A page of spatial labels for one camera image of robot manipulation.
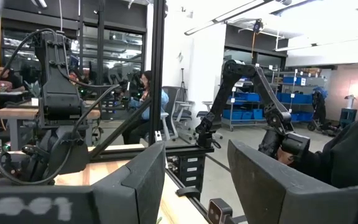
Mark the silver frame bracket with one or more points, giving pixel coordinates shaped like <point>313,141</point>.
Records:
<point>158,136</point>

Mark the long ceiling light strip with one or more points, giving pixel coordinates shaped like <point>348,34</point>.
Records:
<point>337,42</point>

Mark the metal rack with blue bins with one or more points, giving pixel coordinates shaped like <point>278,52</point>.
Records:
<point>247,97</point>
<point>294,99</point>

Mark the black connector box white labels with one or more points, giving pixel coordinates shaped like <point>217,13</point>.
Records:
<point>191,177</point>

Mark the black plastic bracket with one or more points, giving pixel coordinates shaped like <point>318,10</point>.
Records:
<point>188,191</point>

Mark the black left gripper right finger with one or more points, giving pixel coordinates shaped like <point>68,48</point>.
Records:
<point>275,193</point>

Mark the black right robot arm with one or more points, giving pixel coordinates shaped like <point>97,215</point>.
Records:
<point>59,99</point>

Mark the person's hand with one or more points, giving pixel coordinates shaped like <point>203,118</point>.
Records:
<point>284,157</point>

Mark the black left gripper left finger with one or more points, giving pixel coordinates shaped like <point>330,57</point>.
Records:
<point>129,193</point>

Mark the person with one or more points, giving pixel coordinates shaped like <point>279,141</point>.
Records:
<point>353,155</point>
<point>6,84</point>
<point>145,109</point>

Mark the wooden background table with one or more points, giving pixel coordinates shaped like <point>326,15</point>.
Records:
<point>20,112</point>

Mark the grey office chair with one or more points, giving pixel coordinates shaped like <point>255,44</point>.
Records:
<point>172,96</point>

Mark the small black table camera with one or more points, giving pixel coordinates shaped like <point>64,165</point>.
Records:
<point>217,211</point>

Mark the black aluminium table frame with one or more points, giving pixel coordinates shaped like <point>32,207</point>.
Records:
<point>157,77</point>

